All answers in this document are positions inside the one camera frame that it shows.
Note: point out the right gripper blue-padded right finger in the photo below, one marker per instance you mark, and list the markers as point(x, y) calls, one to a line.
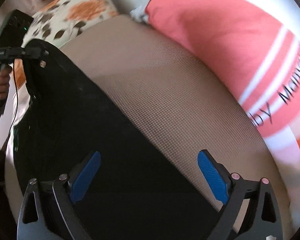
point(262, 219)

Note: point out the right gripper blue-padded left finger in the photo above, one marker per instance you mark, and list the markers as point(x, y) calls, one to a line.
point(66, 189)

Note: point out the black pants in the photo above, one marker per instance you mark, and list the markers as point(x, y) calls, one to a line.
point(136, 193)

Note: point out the person's left hand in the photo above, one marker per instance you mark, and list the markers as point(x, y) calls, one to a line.
point(4, 82)

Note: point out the white floral orange pillow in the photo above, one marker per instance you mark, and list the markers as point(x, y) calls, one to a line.
point(63, 20)

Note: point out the beige mesh bed mat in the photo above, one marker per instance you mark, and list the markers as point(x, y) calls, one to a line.
point(177, 103)

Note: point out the long pink plaid bolster pillow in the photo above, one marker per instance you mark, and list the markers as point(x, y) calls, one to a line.
point(253, 54)

